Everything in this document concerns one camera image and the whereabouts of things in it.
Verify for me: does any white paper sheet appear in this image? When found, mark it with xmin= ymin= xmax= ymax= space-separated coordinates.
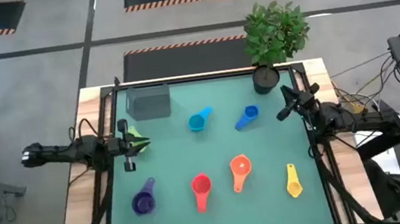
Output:
xmin=352 ymin=126 xmax=400 ymax=181

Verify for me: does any black power strip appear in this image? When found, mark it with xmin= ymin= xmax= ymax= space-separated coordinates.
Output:
xmin=373 ymin=96 xmax=397 ymax=116

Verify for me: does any black backpack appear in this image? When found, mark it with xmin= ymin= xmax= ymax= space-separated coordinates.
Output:
xmin=361 ymin=155 xmax=400 ymax=222

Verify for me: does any grey plastic basket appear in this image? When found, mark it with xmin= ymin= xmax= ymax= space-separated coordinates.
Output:
xmin=123 ymin=82 xmax=174 ymax=123

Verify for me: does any black support beam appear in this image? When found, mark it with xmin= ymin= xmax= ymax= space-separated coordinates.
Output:
xmin=353 ymin=115 xmax=400 ymax=163

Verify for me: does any purple measuring cup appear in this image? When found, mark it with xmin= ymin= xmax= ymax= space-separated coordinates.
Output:
xmin=128 ymin=176 xmax=160 ymax=217

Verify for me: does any black plant pot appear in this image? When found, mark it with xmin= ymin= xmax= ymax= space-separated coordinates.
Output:
xmin=250 ymin=62 xmax=283 ymax=97

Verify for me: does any green leafy plant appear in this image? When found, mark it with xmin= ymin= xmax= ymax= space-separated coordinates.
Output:
xmin=239 ymin=0 xmax=315 ymax=69

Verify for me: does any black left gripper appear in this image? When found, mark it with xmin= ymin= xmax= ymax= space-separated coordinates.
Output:
xmin=103 ymin=115 xmax=155 ymax=175

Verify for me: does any black aluminium table frame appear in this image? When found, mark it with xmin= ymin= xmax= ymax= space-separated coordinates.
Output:
xmin=40 ymin=52 xmax=386 ymax=224

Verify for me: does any green measuring cup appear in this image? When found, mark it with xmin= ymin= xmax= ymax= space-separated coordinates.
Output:
xmin=126 ymin=123 xmax=150 ymax=155

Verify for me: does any yellow measuring spoon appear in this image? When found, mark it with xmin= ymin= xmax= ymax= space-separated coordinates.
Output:
xmin=283 ymin=162 xmax=305 ymax=200

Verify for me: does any blue measuring cup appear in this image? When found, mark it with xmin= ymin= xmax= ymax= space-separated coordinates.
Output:
xmin=231 ymin=103 xmax=263 ymax=132

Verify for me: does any red measuring cup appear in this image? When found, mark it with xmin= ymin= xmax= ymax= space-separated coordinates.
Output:
xmin=189 ymin=171 xmax=216 ymax=215

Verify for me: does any yellow connector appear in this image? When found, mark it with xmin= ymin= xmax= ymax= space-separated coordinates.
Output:
xmin=350 ymin=100 xmax=368 ymax=116

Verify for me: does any teal measuring cup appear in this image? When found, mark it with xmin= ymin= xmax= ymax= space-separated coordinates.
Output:
xmin=186 ymin=105 xmax=217 ymax=134

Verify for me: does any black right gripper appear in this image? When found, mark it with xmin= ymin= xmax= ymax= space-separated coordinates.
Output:
xmin=272 ymin=80 xmax=326 ymax=123

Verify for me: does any orange measuring cup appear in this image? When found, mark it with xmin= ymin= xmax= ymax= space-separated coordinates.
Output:
xmin=228 ymin=153 xmax=256 ymax=194

